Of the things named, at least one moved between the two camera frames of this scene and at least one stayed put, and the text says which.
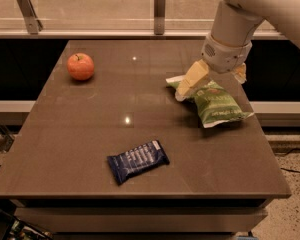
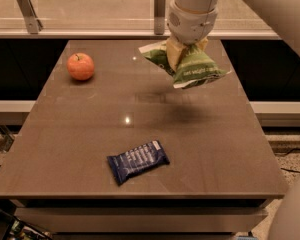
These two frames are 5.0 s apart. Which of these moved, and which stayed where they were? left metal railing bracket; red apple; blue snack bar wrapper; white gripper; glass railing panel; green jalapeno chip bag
Moved: green jalapeno chip bag; white gripper
Stayed: blue snack bar wrapper; left metal railing bracket; glass railing panel; red apple
